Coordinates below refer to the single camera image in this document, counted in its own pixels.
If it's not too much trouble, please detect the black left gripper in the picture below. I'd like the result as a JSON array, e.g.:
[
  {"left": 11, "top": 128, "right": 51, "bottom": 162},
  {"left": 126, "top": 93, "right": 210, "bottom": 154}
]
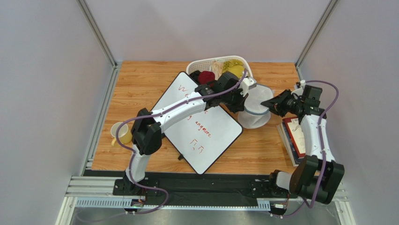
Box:
[{"left": 222, "top": 86, "right": 249, "bottom": 114}]

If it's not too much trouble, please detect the white mesh laundry bag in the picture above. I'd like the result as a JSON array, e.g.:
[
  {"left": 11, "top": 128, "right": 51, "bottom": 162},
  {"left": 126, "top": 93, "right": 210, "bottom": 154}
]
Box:
[{"left": 237, "top": 84, "right": 274, "bottom": 129}]

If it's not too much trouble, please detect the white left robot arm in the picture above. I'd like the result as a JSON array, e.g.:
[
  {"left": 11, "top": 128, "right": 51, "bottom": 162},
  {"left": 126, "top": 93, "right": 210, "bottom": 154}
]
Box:
[{"left": 113, "top": 70, "right": 257, "bottom": 195}]

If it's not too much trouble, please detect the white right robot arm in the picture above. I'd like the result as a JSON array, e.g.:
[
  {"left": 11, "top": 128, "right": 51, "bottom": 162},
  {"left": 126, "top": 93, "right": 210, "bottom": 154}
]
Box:
[{"left": 261, "top": 84, "right": 345, "bottom": 208}]

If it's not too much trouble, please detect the beige bra in basket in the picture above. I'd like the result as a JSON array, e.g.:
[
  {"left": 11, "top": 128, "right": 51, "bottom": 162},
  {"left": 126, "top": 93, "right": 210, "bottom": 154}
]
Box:
[{"left": 210, "top": 60, "right": 227, "bottom": 80}]

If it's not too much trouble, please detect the white plastic laundry basket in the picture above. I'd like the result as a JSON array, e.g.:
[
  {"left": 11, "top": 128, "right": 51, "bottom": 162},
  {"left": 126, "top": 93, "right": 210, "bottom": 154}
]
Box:
[{"left": 186, "top": 55, "right": 253, "bottom": 77}]

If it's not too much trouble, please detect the red hardcover book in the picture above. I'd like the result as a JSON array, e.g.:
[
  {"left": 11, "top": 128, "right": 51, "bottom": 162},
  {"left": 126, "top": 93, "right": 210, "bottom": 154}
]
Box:
[{"left": 282, "top": 117, "right": 306, "bottom": 158}]

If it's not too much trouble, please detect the yellow garment in basket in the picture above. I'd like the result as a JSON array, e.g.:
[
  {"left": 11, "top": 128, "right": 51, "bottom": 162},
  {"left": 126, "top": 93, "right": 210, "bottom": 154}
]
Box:
[{"left": 222, "top": 59, "right": 245, "bottom": 79}]

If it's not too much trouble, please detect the red garment in basket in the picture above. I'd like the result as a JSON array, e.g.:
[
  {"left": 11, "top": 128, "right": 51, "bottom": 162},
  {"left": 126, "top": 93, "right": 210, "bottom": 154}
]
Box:
[{"left": 198, "top": 71, "right": 215, "bottom": 84}]

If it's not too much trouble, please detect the white whiteboard with red writing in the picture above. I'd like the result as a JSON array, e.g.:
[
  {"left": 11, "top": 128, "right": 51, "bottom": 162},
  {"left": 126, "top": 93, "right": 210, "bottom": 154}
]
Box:
[{"left": 153, "top": 72, "right": 243, "bottom": 174}]

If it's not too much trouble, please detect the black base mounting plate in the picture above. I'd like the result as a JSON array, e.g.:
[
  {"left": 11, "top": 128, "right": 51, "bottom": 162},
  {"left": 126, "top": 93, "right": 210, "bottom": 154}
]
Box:
[{"left": 112, "top": 172, "right": 291, "bottom": 207}]

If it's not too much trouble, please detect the yellow mug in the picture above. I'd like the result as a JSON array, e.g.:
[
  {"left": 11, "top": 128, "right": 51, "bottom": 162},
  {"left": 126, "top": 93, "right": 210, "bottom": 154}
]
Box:
[{"left": 110, "top": 122, "right": 132, "bottom": 147}]

